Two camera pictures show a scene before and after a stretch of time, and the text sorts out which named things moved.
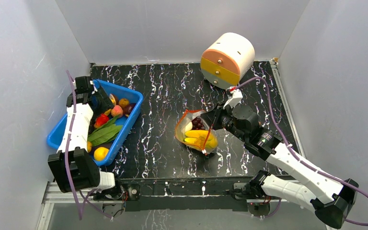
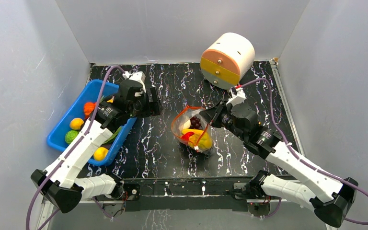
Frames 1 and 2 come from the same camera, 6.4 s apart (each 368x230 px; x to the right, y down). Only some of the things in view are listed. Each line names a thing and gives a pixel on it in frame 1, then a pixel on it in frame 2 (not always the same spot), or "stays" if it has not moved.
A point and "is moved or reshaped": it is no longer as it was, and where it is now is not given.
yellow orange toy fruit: (100, 153) stays
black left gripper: (106, 104) -> (153, 108)
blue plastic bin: (54, 138) stays
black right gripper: (215, 116) stays
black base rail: (178, 194) stays
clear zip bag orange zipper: (192, 130) is moved or reshaped
